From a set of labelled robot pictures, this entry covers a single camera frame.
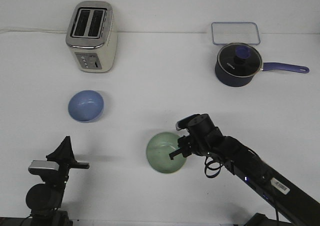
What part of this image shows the clear container lid blue rim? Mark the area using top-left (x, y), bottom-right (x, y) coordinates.
top-left (211, 21), bottom-right (261, 45)

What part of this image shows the silver two-slot toaster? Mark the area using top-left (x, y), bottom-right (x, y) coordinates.
top-left (65, 1), bottom-right (118, 73)

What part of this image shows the blue bowl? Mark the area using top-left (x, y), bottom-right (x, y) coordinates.
top-left (67, 90), bottom-right (105, 123)

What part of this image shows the green bowl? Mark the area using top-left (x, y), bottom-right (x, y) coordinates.
top-left (146, 132), bottom-right (187, 174)

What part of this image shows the white toaster power cord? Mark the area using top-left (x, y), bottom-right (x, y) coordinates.
top-left (0, 27), bottom-right (69, 35)

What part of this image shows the dark blue saucepan purple handle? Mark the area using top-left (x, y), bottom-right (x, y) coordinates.
top-left (214, 62), bottom-right (310, 87)

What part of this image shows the glass pot lid blue knob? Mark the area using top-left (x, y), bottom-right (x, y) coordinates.
top-left (217, 43), bottom-right (263, 77)

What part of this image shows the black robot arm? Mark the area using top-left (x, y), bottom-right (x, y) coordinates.
top-left (169, 114), bottom-right (320, 226)
top-left (0, 136), bottom-right (90, 226)

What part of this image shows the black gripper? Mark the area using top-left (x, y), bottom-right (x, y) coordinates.
top-left (169, 113), bottom-right (217, 160)
top-left (39, 136), bottom-right (90, 186)

